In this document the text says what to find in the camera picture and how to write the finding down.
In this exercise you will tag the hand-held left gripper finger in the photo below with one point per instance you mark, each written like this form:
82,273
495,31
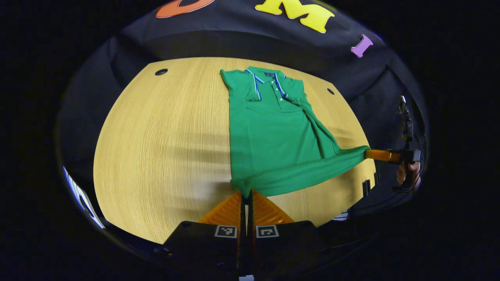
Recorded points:
251,222
242,218

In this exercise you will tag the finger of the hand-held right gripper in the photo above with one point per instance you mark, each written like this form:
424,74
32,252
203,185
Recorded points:
381,155

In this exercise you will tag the green T-shirt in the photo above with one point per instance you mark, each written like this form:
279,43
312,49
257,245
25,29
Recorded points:
273,136

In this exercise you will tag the black table edge clamp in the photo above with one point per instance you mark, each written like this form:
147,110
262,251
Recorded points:
366,188
376,177

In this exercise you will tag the white striped object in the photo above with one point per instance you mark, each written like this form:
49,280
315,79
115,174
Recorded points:
341,216

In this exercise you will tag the white blue patterned object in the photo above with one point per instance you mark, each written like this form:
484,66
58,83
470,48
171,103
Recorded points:
80,195

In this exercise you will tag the black backdrop cloth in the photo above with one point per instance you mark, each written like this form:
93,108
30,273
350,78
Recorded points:
234,39

